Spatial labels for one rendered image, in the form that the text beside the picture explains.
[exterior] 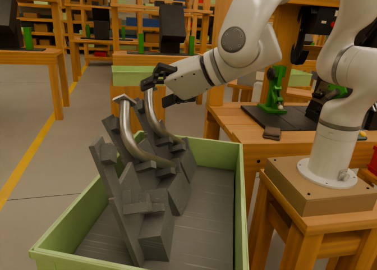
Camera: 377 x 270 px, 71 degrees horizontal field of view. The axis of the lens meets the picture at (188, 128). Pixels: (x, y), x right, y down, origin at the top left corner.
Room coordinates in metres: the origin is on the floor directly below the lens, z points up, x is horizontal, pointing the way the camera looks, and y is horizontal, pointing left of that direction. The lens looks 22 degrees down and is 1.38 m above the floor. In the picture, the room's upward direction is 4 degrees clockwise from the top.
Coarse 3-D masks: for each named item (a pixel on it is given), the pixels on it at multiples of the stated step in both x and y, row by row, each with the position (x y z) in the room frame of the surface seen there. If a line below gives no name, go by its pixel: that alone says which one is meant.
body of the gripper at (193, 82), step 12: (180, 60) 0.62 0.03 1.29; (192, 60) 0.61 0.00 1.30; (180, 72) 0.60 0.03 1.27; (192, 72) 0.59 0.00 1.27; (204, 72) 0.59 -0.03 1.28; (168, 84) 0.61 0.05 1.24; (180, 84) 0.61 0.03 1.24; (192, 84) 0.61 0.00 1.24; (204, 84) 0.62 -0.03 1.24; (180, 96) 0.64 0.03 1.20; (192, 96) 0.65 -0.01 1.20
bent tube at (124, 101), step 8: (120, 96) 0.68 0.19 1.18; (120, 104) 0.68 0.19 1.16; (128, 104) 0.68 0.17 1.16; (120, 112) 0.66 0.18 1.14; (128, 112) 0.66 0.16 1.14; (120, 120) 0.64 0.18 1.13; (128, 120) 0.64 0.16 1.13; (120, 128) 0.63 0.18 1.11; (128, 128) 0.63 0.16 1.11; (128, 136) 0.61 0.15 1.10; (128, 144) 0.61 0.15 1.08; (136, 144) 0.62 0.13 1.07; (136, 152) 0.61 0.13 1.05; (144, 152) 0.63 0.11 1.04; (144, 160) 0.63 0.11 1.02; (152, 160) 0.65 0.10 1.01; (160, 160) 0.68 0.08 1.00; (168, 160) 0.72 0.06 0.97
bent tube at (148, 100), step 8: (152, 88) 0.85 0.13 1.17; (144, 96) 0.82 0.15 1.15; (152, 96) 0.82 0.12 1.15; (144, 104) 0.80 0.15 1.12; (152, 104) 0.80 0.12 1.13; (152, 112) 0.78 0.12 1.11; (152, 120) 0.77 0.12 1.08; (152, 128) 0.77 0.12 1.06; (160, 128) 0.78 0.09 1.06; (160, 136) 0.79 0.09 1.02; (176, 136) 0.86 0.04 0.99; (176, 144) 0.86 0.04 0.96; (184, 144) 0.89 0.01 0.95
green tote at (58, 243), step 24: (192, 144) 0.93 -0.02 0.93; (216, 144) 0.92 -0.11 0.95; (240, 144) 0.90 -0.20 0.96; (120, 168) 0.76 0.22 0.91; (240, 168) 0.72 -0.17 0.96; (96, 192) 0.60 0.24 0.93; (240, 192) 0.61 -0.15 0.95; (72, 216) 0.49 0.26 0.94; (96, 216) 0.59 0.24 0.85; (240, 216) 0.52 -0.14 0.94; (48, 240) 0.40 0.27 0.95; (72, 240) 0.47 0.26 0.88; (240, 240) 0.45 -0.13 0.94; (48, 264) 0.36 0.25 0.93; (72, 264) 0.35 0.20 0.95; (96, 264) 0.34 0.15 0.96; (120, 264) 0.35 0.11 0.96; (240, 264) 0.39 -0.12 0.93
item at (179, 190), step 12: (108, 120) 0.65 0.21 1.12; (108, 132) 0.63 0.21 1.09; (120, 144) 0.64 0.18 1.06; (144, 144) 0.73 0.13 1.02; (132, 156) 0.65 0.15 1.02; (144, 180) 0.64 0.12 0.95; (156, 180) 0.68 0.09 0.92; (168, 180) 0.69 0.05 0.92; (180, 180) 0.70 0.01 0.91; (144, 192) 0.61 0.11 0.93; (168, 192) 0.62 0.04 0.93; (180, 192) 0.67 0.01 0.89; (180, 204) 0.64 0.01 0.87
